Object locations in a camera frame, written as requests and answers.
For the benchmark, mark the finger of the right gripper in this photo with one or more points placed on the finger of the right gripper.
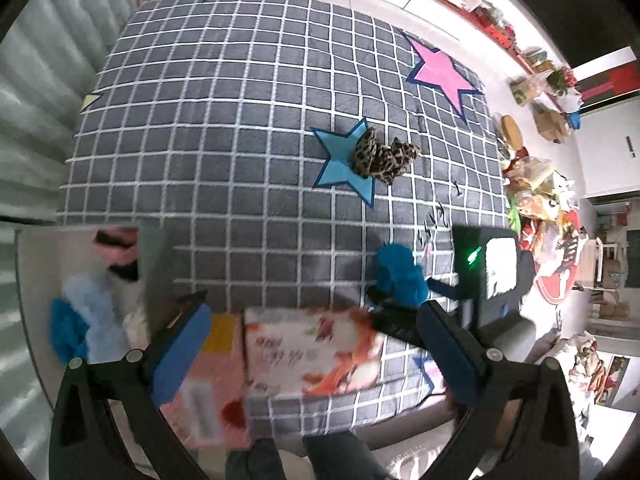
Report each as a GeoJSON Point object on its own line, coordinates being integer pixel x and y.
{"type": "Point", "coordinates": [442, 289]}

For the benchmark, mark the pink tissue box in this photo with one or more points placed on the pink tissue box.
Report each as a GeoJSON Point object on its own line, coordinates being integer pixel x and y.
{"type": "Point", "coordinates": [208, 410]}

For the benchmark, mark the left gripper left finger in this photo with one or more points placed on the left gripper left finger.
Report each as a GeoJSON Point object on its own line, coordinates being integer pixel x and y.
{"type": "Point", "coordinates": [85, 442]}

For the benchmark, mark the light blue fluffy cloth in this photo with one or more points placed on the light blue fluffy cloth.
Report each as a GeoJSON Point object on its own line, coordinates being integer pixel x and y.
{"type": "Point", "coordinates": [97, 324]}

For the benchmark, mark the white storage bin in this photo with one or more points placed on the white storage bin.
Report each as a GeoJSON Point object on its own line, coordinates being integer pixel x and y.
{"type": "Point", "coordinates": [47, 255]}

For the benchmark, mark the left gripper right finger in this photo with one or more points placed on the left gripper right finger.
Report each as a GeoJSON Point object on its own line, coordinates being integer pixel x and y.
{"type": "Point", "coordinates": [543, 442]}

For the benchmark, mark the pink black knitted item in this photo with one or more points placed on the pink black knitted item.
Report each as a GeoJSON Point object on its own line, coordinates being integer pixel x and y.
{"type": "Point", "coordinates": [119, 249]}

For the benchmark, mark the red round mat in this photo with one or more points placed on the red round mat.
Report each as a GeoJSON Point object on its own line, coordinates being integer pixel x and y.
{"type": "Point", "coordinates": [555, 248]}

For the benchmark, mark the leopard print fabric piece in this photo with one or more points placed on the leopard print fabric piece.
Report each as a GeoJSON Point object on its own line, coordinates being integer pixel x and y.
{"type": "Point", "coordinates": [373, 159]}

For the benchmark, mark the white polka dot cloth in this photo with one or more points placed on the white polka dot cloth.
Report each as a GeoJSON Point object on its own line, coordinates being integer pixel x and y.
{"type": "Point", "coordinates": [136, 327]}

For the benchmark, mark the round wooden lid jar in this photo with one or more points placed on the round wooden lid jar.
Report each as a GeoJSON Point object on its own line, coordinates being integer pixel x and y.
{"type": "Point", "coordinates": [511, 133]}

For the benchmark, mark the white red tissue pack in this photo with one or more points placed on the white red tissue pack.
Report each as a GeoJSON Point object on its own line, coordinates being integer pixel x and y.
{"type": "Point", "coordinates": [310, 352]}

